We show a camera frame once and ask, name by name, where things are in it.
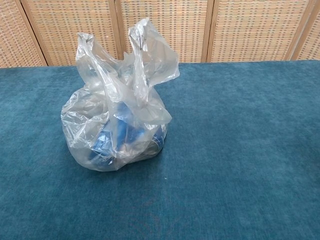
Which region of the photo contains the clear plastic bag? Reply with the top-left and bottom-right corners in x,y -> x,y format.
60,17 -> 181,173

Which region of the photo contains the blue package inside bag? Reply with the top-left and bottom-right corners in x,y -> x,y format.
91,99 -> 151,167

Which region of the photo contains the blue tin can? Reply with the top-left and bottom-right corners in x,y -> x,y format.
146,129 -> 166,159

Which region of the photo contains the teal carpet mat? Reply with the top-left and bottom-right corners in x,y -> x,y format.
0,61 -> 320,240

